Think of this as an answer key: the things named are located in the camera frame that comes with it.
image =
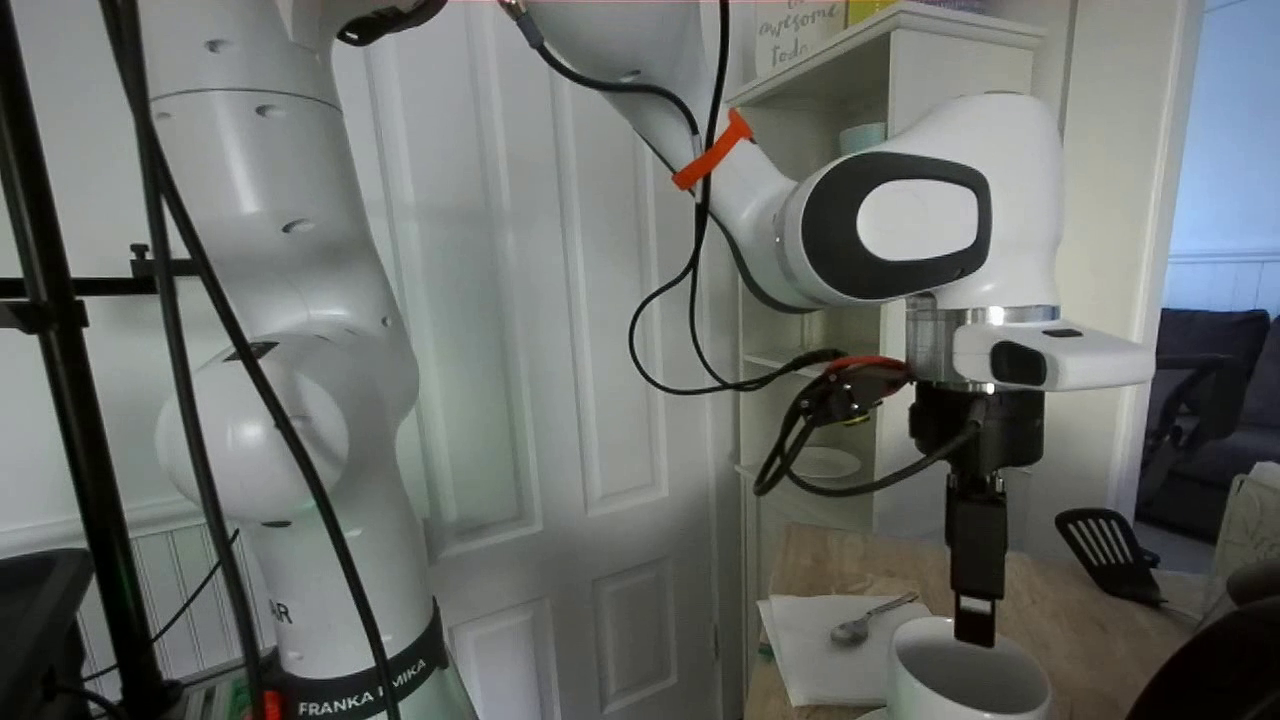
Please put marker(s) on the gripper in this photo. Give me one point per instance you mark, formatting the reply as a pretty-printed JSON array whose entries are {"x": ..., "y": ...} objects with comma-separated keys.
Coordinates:
[{"x": 975, "y": 425}]

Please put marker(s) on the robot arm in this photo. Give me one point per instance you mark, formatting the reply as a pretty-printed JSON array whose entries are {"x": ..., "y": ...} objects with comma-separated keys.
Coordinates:
[{"x": 300, "y": 300}]

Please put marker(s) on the pale teal cup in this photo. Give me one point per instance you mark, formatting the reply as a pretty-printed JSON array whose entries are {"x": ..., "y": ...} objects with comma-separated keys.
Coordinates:
[{"x": 862, "y": 138}]

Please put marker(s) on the white plate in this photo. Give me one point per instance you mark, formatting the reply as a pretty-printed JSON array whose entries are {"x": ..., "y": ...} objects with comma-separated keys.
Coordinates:
[{"x": 830, "y": 463}]

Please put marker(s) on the black slotted spatula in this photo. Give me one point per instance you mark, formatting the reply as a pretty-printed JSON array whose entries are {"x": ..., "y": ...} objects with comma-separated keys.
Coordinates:
[{"x": 1100, "y": 545}]

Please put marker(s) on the silver spoon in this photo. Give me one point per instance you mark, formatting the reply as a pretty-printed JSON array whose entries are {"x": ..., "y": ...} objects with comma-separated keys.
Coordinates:
[{"x": 852, "y": 630}]

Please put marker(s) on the dark sofa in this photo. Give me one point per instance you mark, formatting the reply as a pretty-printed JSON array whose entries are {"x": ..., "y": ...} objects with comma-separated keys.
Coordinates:
[{"x": 1215, "y": 400}]

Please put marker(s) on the white mug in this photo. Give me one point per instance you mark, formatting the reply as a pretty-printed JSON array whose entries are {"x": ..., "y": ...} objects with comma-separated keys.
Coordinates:
[{"x": 915, "y": 680}]

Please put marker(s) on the white paper napkin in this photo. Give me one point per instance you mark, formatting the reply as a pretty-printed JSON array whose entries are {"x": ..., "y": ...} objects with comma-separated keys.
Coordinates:
[{"x": 805, "y": 650}]

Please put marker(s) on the pale patterned bag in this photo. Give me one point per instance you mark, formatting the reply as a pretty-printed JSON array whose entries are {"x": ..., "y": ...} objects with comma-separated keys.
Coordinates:
[{"x": 1250, "y": 530}]

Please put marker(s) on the white shelf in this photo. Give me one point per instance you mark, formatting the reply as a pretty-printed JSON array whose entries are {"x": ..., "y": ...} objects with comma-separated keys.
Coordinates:
[{"x": 960, "y": 60}]

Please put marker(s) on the white panel door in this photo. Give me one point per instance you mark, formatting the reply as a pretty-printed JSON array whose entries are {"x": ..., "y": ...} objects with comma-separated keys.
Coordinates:
[{"x": 560, "y": 400}]

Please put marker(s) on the white sign with lettering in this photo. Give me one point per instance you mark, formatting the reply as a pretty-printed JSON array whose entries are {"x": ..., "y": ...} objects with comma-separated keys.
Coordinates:
[{"x": 795, "y": 35}]

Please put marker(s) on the stand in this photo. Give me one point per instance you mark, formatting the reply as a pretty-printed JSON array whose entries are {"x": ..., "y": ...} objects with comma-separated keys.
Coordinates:
[{"x": 60, "y": 350}]

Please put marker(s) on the black box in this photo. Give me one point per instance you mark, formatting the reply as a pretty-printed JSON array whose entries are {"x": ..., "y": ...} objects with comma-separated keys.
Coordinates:
[{"x": 35, "y": 630}]

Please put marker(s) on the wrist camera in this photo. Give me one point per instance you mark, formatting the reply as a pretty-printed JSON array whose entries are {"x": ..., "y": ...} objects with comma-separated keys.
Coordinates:
[{"x": 858, "y": 385}]

